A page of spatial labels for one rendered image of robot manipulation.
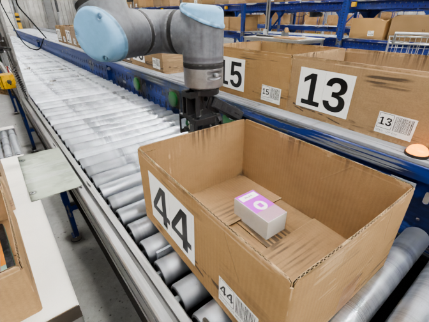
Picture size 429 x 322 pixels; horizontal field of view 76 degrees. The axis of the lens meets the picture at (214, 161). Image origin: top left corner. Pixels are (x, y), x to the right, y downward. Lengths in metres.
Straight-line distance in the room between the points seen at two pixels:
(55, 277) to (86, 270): 1.06
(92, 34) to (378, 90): 0.61
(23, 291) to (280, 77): 0.79
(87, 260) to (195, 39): 1.35
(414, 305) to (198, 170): 0.47
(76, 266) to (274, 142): 1.30
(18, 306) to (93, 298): 1.00
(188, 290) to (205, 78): 0.41
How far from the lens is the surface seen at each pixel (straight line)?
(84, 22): 0.57
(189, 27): 0.61
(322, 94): 0.82
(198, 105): 0.64
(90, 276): 1.60
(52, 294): 0.56
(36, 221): 0.73
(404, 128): 0.75
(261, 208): 0.58
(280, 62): 0.89
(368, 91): 0.76
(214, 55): 0.61
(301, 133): 0.80
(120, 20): 0.56
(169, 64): 1.50
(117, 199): 0.73
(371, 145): 0.72
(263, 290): 0.35
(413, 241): 0.70
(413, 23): 5.24
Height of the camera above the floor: 1.15
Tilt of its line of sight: 28 degrees down
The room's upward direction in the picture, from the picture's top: straight up
